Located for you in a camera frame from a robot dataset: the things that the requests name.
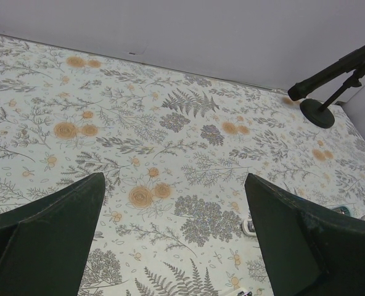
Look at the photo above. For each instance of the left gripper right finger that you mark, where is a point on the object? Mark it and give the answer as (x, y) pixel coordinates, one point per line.
(307, 249)

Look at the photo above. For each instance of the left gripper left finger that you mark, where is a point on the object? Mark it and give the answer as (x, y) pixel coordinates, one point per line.
(44, 245)

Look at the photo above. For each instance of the light blue stapler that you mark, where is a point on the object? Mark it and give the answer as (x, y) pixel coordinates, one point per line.
(248, 228)

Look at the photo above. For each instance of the black microphone stand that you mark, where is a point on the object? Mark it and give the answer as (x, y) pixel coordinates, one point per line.
(318, 113)

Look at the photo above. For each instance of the floral table mat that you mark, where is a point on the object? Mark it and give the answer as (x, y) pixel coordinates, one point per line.
(175, 151)

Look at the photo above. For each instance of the black microphone orange tip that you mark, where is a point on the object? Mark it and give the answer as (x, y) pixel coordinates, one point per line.
(354, 61)

